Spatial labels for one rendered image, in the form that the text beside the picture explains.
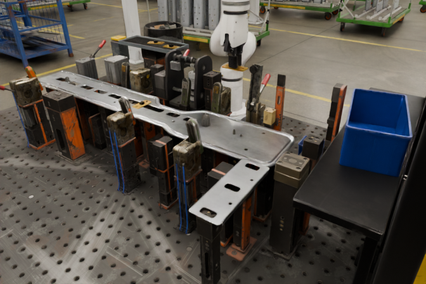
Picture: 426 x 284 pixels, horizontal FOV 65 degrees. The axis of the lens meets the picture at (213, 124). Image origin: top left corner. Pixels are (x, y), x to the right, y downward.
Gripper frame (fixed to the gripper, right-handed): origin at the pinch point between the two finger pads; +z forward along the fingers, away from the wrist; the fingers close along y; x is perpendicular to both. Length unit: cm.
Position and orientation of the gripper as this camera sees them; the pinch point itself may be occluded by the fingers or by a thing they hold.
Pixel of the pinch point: (234, 60)
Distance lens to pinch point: 111.1
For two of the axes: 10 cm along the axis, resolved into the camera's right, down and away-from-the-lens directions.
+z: 0.2, 8.8, 4.8
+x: 8.3, 2.5, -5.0
